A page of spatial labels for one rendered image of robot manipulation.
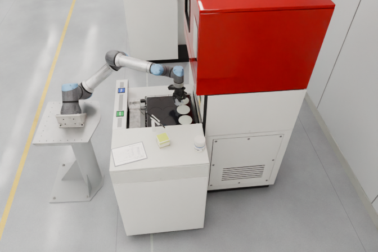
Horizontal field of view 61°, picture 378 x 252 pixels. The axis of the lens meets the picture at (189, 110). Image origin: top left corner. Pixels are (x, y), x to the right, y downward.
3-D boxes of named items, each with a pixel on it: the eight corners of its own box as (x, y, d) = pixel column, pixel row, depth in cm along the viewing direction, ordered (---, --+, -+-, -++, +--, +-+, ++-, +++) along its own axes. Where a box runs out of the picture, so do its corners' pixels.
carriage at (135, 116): (140, 102, 257) (140, 100, 255) (140, 136, 231) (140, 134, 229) (130, 103, 256) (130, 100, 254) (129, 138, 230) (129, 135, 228)
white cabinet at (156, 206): (189, 144, 337) (191, 84, 281) (203, 233, 269) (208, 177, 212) (128, 149, 332) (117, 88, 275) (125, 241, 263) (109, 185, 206)
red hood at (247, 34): (271, 27, 272) (287, -47, 231) (306, 89, 214) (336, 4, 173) (183, 31, 265) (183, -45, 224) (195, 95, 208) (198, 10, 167)
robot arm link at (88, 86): (66, 90, 249) (115, 46, 233) (79, 90, 263) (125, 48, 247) (73, 103, 247) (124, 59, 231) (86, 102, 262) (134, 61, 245)
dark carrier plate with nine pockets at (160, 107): (189, 95, 258) (189, 94, 258) (194, 126, 234) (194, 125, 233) (146, 98, 255) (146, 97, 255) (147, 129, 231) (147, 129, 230)
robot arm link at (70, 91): (58, 101, 237) (57, 82, 237) (70, 100, 250) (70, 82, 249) (71, 100, 233) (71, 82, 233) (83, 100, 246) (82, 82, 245)
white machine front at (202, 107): (191, 70, 294) (192, 31, 267) (204, 136, 236) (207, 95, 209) (188, 70, 294) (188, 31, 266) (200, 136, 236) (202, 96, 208)
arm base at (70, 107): (58, 115, 233) (57, 101, 232) (62, 113, 248) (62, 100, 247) (79, 113, 235) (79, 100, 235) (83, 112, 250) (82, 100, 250)
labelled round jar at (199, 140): (203, 144, 212) (204, 134, 206) (205, 152, 207) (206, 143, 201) (193, 144, 212) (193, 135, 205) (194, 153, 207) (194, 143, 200)
